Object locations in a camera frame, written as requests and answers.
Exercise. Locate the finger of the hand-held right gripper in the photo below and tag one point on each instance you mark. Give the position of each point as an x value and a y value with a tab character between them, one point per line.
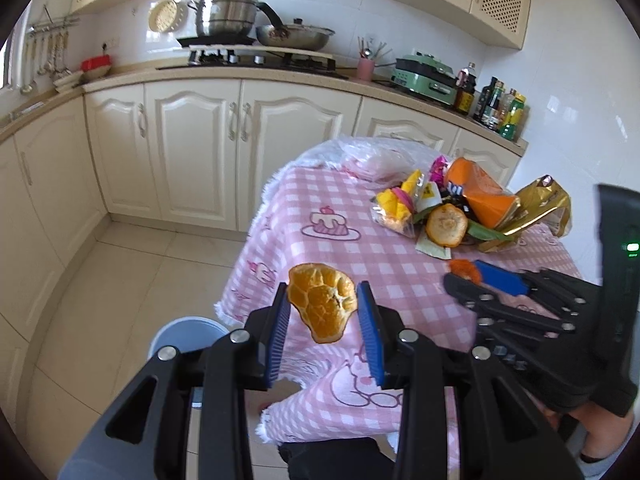
480	300
500	276

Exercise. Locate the gold snack bag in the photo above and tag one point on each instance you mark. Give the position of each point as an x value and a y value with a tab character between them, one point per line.
542	205

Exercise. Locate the pink checkered tablecloth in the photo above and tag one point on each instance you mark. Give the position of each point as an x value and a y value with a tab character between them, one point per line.
320	185

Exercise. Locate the wall rack with ladles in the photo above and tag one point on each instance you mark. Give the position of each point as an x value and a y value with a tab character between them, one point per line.
50	24

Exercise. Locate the large orange peel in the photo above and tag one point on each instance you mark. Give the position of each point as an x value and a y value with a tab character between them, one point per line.
322	300

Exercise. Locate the person's right forearm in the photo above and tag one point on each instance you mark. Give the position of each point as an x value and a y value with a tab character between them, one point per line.
600	430

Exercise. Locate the cream base cabinets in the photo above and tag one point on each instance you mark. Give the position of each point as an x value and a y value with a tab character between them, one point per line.
200	150

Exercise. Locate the pink wrapper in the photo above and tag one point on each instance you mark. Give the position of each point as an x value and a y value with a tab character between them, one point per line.
439	167

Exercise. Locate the dark cloth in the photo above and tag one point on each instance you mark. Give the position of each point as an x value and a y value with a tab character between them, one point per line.
335	460

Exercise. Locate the round orange peel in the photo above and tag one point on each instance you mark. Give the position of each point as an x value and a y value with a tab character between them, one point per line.
446	225

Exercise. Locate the green electric grill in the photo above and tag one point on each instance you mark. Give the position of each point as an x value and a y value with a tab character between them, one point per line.
425	77

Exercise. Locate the black induction cooker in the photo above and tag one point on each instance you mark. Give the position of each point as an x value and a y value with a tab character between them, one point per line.
215	41

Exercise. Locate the steel steamer pot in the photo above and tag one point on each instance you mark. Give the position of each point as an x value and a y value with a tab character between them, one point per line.
225	15

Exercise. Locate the dark glass bottle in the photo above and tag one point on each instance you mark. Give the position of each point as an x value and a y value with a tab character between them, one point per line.
496	110
484	105

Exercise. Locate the small orange peel piece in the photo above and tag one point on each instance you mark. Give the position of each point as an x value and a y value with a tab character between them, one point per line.
465	267

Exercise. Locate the brown sauce bottle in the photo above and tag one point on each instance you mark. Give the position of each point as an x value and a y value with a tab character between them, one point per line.
464	95

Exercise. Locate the clear plastic bag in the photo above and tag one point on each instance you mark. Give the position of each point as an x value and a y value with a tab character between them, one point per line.
380	157

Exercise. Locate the steel wok with lid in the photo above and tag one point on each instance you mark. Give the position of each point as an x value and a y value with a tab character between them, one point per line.
295	37

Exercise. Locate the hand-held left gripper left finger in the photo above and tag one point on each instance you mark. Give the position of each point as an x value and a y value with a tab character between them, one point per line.
280	335

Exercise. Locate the cream perforated plate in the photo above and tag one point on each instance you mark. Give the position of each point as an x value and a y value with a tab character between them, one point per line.
164	16

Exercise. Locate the pink utensil holder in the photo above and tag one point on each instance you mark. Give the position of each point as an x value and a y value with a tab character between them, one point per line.
366	70

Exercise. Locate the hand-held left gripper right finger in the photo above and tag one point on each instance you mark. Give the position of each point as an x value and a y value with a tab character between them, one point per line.
372	345

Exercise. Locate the red bowl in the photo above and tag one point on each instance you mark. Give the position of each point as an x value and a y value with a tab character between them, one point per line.
97	64

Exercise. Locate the white dish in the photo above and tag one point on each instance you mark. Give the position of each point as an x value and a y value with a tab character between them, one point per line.
67	81

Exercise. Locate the white packet with yellow triangle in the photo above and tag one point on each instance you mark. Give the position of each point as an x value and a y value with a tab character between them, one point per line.
427	200

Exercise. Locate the blue-grey trash bin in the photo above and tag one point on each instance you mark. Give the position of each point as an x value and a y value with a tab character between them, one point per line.
185	330

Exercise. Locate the dark green wrapper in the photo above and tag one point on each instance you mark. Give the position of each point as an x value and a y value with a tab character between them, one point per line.
485	232

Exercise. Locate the pale green wrapper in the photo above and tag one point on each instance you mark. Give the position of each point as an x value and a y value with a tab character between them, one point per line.
430	251

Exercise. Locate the black gas stove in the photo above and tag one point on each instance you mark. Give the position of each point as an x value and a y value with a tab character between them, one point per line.
260	62

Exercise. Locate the yellow wrapper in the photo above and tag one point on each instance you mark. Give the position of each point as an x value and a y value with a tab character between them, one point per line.
395	202

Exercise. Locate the orange snack bag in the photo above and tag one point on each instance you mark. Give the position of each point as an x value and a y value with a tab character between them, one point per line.
487	195

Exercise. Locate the green yellow bottle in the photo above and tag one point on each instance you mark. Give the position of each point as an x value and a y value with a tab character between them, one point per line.
514	120

